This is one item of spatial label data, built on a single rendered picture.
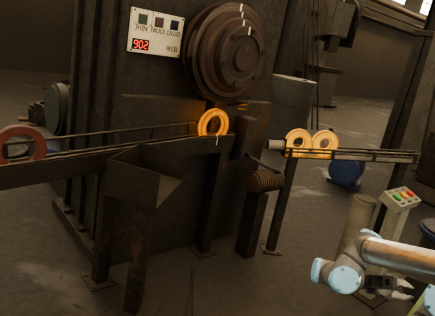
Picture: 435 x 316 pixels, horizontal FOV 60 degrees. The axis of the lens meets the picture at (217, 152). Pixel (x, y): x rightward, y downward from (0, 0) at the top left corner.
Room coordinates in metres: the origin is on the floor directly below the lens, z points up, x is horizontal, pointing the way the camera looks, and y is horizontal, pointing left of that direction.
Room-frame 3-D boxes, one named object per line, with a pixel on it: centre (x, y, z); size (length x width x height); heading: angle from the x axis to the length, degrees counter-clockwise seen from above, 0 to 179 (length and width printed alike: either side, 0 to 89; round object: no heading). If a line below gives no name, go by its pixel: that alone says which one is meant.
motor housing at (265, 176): (1.99, -0.30, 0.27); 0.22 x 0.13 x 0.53; 132
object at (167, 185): (1.32, 0.24, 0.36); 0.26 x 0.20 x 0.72; 167
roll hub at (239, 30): (1.80, -0.03, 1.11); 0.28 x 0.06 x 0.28; 132
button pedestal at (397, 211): (1.78, -0.96, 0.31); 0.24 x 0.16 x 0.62; 132
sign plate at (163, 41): (1.72, 0.36, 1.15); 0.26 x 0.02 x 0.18; 132
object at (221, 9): (1.87, 0.04, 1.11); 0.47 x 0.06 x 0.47; 132
